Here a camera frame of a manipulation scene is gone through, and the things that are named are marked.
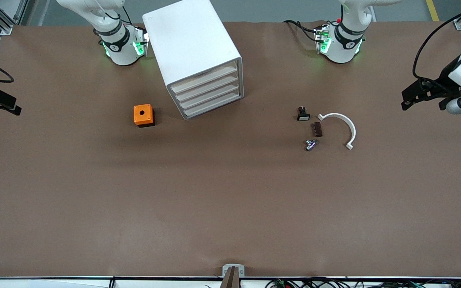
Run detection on orange button box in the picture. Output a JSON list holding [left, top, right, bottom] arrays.
[[133, 104, 155, 128]]

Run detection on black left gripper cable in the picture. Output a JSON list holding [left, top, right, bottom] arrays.
[[412, 0, 461, 81]]

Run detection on white curved plastic bracket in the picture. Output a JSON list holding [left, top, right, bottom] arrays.
[[317, 113, 357, 150]]

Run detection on black left arm base cable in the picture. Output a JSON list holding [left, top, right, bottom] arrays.
[[283, 19, 323, 42]]

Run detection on white table edge rail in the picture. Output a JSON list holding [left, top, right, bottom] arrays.
[[0, 277, 461, 288]]

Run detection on black cable bundle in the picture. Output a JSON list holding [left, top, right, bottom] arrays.
[[265, 277, 461, 288]]

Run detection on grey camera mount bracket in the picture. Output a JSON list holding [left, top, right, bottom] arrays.
[[222, 264, 245, 288]]

